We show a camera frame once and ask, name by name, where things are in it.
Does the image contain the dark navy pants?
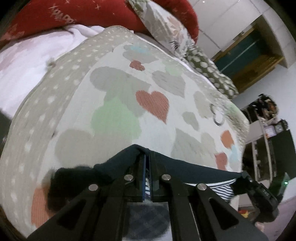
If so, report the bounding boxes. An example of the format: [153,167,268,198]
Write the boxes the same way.
[47,145,245,212]

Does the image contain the white shelf unit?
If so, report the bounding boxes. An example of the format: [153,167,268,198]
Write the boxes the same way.
[240,93,296,186]

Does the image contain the heart pattern quilt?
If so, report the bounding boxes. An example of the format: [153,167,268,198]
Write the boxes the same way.
[1,26,249,236]

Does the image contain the green wooden door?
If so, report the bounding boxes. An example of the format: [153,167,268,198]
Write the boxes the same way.
[214,27,284,93]

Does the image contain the olive spotted pillow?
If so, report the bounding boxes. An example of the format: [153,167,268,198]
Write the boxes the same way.
[185,45,239,100]

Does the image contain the white fleece blanket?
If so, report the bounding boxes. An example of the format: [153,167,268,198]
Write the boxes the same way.
[1,25,104,118]

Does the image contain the white glossy wardrobe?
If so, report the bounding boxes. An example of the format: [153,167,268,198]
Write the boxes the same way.
[190,0,295,68]

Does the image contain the floral grey pillow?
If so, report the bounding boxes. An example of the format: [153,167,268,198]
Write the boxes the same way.
[129,0,194,58]

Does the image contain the long red pillow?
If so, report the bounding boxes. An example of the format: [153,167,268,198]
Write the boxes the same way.
[1,0,147,44]

